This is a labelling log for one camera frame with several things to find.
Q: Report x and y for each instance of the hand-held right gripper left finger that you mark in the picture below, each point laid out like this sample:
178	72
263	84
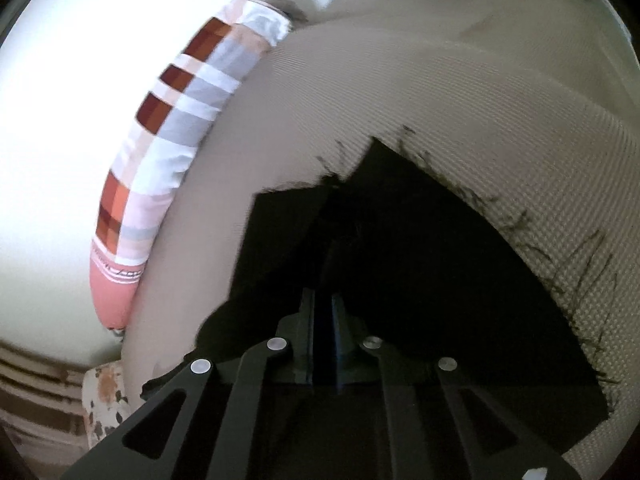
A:
314	330

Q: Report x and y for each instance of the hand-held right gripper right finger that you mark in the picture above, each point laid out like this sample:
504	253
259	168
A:
340	335

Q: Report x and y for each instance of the beige textured bed mattress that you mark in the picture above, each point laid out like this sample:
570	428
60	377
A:
400	85

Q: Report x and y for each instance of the floral patterned pillow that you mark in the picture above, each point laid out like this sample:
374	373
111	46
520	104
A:
102	390

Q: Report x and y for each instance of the brown striped cloth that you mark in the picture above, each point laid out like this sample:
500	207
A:
35	400

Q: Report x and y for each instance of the black pants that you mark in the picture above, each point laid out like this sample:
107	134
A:
425	260

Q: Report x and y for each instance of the pink plaid long pillow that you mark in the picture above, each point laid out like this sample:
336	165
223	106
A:
165	160

